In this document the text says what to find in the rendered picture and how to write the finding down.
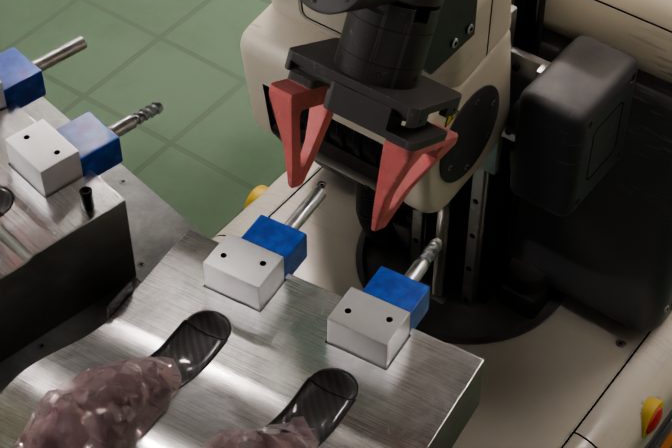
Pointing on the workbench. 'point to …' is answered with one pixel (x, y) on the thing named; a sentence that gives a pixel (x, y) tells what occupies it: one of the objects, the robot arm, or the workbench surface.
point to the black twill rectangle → (119, 299)
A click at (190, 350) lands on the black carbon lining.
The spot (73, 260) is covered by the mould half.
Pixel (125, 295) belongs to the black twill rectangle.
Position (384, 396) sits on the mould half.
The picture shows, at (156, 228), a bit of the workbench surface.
